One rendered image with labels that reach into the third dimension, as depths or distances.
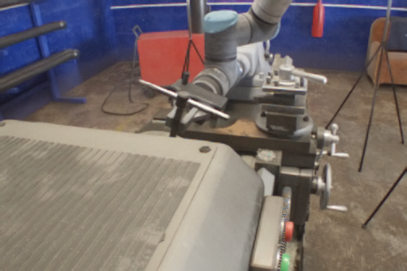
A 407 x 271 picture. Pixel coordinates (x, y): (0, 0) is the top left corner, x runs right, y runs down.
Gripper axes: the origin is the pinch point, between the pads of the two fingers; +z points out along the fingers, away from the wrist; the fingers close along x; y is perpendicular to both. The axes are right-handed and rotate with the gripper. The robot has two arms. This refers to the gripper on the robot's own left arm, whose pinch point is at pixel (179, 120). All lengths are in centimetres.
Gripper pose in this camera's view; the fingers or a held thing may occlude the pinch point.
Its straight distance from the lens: 66.8
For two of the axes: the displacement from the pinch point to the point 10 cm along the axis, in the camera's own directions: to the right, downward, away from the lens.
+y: 2.5, -7.7, -5.9
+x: 9.0, 4.1, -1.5
